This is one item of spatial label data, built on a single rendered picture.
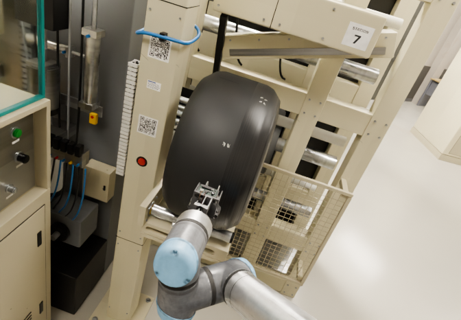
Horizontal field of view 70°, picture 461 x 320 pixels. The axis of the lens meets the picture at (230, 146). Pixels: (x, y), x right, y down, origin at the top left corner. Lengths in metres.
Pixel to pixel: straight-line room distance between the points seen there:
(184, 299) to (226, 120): 0.52
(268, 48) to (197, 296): 1.02
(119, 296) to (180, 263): 1.26
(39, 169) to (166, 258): 0.81
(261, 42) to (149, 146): 0.63
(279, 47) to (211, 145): 0.62
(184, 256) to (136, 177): 0.74
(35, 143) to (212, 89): 0.66
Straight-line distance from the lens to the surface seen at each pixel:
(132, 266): 1.74
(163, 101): 1.19
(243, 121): 1.03
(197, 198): 0.90
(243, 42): 1.47
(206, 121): 1.02
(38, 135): 1.33
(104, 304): 2.17
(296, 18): 1.30
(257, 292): 0.75
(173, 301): 0.80
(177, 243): 0.72
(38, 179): 1.44
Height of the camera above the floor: 1.82
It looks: 29 degrees down
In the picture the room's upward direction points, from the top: 17 degrees clockwise
